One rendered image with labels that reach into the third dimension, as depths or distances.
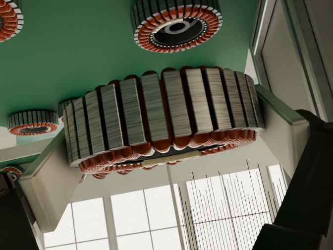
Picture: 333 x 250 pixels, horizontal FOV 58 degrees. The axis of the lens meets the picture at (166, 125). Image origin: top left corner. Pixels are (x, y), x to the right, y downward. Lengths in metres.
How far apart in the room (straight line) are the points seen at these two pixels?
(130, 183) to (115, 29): 6.36
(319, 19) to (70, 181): 0.23
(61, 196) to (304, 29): 0.24
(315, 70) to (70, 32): 0.30
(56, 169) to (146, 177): 6.47
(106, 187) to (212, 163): 2.40
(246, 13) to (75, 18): 0.24
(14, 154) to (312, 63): 1.26
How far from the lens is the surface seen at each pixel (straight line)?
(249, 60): 0.66
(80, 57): 0.50
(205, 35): 0.41
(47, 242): 7.70
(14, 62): 0.51
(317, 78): 0.29
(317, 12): 0.29
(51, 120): 0.74
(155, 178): 6.58
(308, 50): 0.29
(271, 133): 0.16
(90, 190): 7.08
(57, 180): 0.16
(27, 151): 1.37
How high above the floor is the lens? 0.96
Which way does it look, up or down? 11 degrees down
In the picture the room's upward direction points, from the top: 169 degrees clockwise
